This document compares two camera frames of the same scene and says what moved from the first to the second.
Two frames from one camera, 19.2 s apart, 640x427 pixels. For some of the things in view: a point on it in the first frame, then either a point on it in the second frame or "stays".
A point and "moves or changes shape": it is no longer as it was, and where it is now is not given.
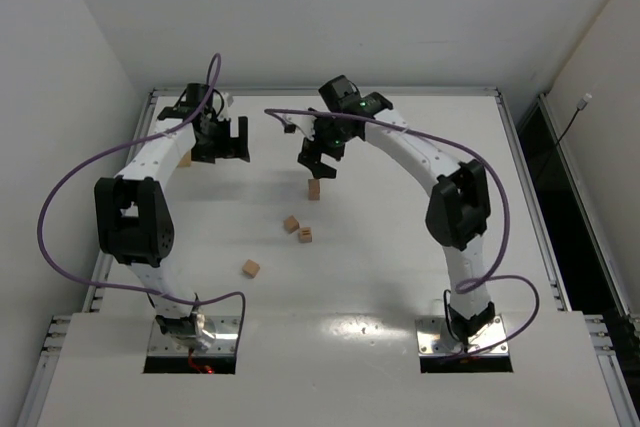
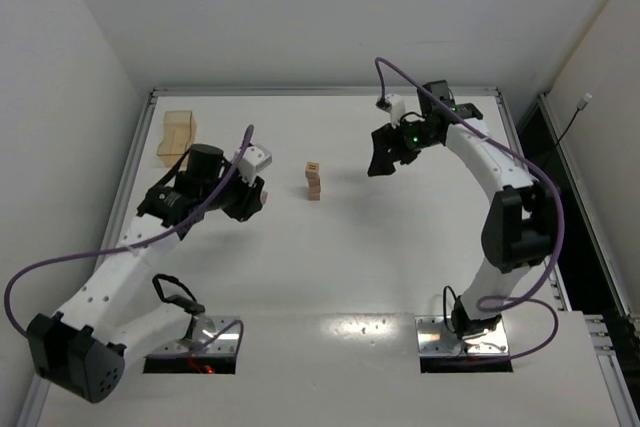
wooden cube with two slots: (305, 235) moves or changes shape
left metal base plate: (226, 329) stays
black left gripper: (220, 139) → (248, 196)
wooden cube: (314, 192) stays
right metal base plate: (434, 337) stays
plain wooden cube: (291, 224) → (313, 178)
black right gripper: (316, 153) → (391, 139)
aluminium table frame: (329, 258) stays
